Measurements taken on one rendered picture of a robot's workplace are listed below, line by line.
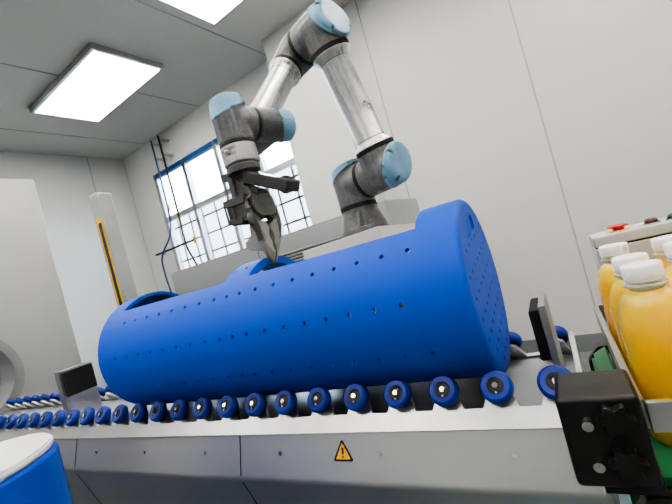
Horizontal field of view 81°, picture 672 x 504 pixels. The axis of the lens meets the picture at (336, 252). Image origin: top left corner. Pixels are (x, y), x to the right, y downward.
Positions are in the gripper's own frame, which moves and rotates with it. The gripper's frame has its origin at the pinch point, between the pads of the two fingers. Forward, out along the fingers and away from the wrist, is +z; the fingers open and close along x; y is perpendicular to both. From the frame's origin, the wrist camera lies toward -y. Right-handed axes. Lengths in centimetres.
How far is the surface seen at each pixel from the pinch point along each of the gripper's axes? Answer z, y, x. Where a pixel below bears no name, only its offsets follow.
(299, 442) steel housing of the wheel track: 33.7, -3.5, 12.2
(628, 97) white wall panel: -48, -113, -269
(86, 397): 25, 87, -1
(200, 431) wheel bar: 31.3, 21.8, 11.8
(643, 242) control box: 16, -64, -24
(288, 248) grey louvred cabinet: -11, 108, -158
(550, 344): 24, -46, 5
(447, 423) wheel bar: 31.3, -30.8, 11.8
